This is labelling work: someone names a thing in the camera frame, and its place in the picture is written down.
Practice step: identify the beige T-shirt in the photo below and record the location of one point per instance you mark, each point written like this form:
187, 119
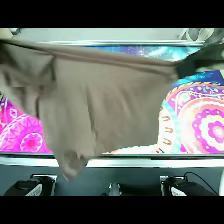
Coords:
100, 100

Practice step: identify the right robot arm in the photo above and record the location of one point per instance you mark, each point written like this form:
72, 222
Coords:
200, 60

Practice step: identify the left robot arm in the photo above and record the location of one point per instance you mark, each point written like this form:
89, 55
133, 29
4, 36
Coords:
31, 187

